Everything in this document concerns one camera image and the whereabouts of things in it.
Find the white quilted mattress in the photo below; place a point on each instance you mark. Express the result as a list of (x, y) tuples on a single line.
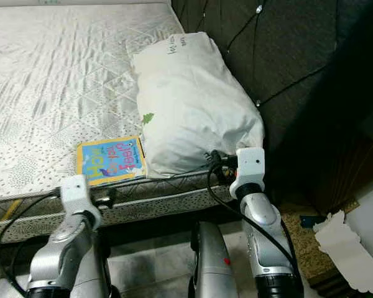
[(56, 87)]

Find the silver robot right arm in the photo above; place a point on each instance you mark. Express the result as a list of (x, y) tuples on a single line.
[(267, 242)]

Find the grey robot left leg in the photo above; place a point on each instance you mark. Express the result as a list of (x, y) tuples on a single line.
[(99, 279)]

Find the grey robot right leg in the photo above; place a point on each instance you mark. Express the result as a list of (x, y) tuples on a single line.
[(211, 261)]

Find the patterned bed base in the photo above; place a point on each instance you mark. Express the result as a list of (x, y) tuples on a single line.
[(149, 208)]

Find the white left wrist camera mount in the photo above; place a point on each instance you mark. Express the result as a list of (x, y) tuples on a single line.
[(78, 198)]

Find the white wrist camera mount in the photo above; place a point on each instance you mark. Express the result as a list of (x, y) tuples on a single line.
[(250, 169), (78, 198)]

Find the colourful children's board book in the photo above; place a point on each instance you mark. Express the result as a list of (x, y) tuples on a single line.
[(110, 160)]

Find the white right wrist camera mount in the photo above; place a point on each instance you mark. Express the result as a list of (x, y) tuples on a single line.
[(250, 169)]

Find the white scalloped card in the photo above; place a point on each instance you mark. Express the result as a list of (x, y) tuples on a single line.
[(348, 248)]

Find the white printed pillow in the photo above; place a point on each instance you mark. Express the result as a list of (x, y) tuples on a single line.
[(196, 105)]

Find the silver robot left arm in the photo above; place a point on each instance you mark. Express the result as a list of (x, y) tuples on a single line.
[(65, 261)]

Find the grey robot leg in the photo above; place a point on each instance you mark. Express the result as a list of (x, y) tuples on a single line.
[(211, 261), (99, 279)]

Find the dark tufted headboard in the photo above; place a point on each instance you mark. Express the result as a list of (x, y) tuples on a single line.
[(304, 74)]

